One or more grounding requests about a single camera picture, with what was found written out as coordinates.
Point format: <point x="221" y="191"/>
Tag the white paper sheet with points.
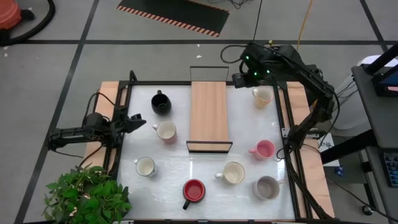
<point x="328" y="146"/>

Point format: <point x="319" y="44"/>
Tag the black mug red inside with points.
<point x="193" y="189"/>

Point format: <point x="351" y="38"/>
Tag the wooden rack black frame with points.
<point x="209" y="112"/>

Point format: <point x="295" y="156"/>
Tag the black slanted bar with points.
<point x="382" y="57"/>

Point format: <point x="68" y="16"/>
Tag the cream white mug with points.
<point x="233" y="172"/>

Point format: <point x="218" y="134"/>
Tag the orange vacuum cleaner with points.
<point x="8" y="14"/>

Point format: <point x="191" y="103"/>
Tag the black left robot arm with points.
<point x="71" y="133"/>

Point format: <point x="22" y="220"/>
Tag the black monitor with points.
<point x="387" y="82"/>

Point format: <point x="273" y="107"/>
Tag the small blue object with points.
<point x="339" y="171"/>

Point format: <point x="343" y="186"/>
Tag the green potted plant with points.
<point x="87" y="199"/>

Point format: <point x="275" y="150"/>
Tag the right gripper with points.
<point x="259" y="63"/>

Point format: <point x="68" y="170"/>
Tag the black desk leg beam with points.
<point x="348" y="147"/>

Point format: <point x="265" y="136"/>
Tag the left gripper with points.
<point x="125" y="124"/>

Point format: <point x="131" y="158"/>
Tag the all-black round mug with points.
<point x="161" y="104"/>

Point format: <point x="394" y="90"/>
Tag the pink mug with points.
<point x="264" y="150"/>

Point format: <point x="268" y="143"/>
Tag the blue white floral mug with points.
<point x="145" y="167"/>

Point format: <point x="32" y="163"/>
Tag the black hazard-striped floor mat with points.
<point x="177" y="11"/>

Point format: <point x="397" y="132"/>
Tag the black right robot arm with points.
<point x="311" y="77"/>

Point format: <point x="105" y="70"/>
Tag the grey mug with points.
<point x="265" y="188"/>

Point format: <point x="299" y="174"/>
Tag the white metal bracket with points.
<point x="285" y="132"/>

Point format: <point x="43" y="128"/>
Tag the black table frame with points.
<point x="280" y="102"/>

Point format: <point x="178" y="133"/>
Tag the grey desk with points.
<point x="379" y="118"/>

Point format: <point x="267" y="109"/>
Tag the dark keyboard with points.
<point x="392" y="169"/>

